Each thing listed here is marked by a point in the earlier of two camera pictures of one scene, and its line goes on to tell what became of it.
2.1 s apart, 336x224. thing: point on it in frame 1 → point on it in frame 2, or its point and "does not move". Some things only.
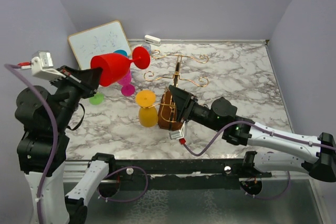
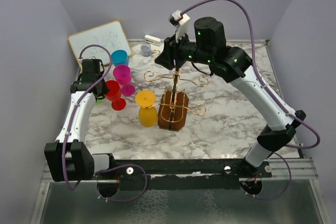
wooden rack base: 167,115 does not move
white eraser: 152,40 does not move
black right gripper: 185,103 → 169,54
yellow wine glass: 148,115 does not move
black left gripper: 90,77 → 104,89
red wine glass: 115,66 → 114,94
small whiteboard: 105,39 does not move
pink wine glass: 127,89 does not move
